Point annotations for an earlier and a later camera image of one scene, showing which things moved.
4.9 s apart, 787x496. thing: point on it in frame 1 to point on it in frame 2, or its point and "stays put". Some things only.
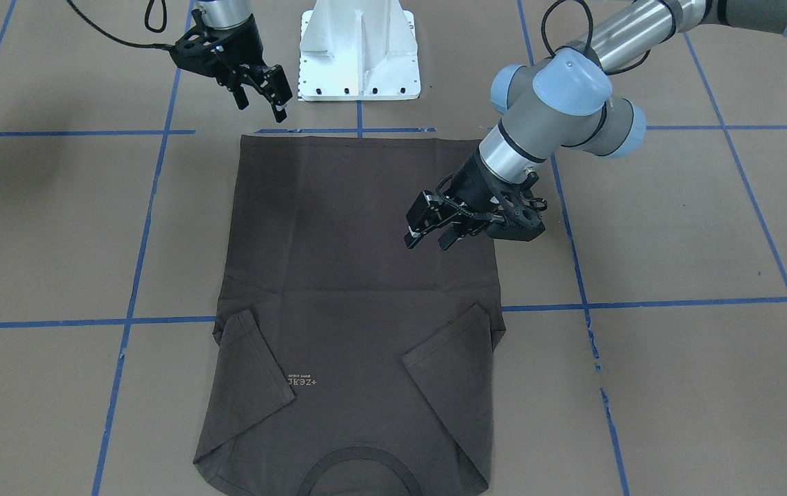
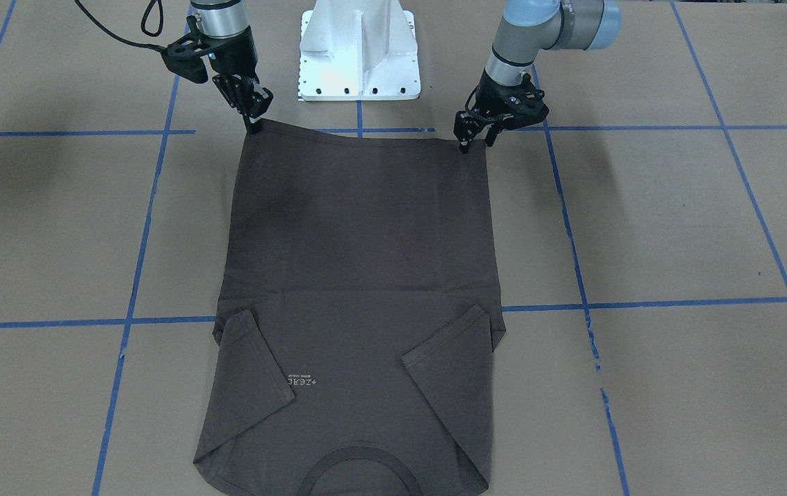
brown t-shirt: (346, 362) stays put
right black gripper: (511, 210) to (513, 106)
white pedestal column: (358, 50) stays put
